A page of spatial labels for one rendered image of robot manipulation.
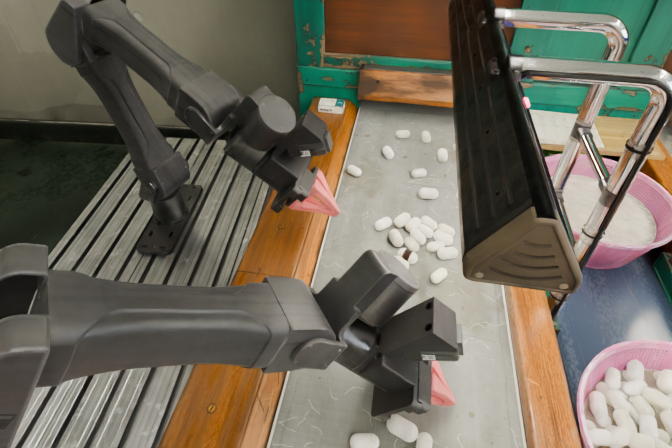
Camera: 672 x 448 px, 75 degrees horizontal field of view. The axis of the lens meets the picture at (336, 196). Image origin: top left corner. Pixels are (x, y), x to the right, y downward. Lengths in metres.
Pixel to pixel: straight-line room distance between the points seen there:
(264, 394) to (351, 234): 0.32
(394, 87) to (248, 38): 1.10
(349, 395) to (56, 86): 2.24
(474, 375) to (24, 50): 2.36
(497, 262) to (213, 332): 0.22
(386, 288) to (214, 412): 0.27
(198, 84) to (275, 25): 1.35
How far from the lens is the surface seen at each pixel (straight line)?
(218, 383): 0.61
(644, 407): 0.72
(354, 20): 1.08
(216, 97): 0.66
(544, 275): 0.34
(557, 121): 1.13
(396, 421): 0.58
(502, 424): 0.63
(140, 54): 0.70
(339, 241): 0.77
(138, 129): 0.83
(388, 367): 0.49
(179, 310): 0.36
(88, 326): 0.33
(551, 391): 0.65
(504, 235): 0.31
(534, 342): 0.68
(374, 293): 0.45
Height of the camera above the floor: 1.30
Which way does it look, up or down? 41 degrees down
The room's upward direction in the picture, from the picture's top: straight up
